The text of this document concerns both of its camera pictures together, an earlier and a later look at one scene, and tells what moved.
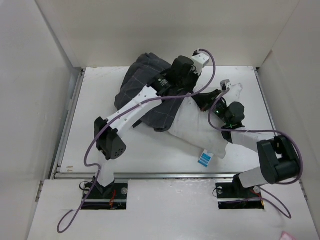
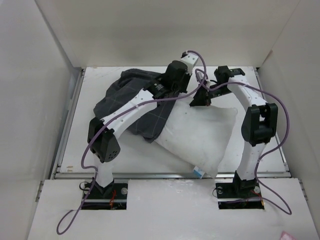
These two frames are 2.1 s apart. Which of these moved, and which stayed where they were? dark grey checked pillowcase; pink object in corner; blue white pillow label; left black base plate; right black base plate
Moved: dark grey checked pillowcase; blue white pillow label
Stayed: pink object in corner; right black base plate; left black base plate
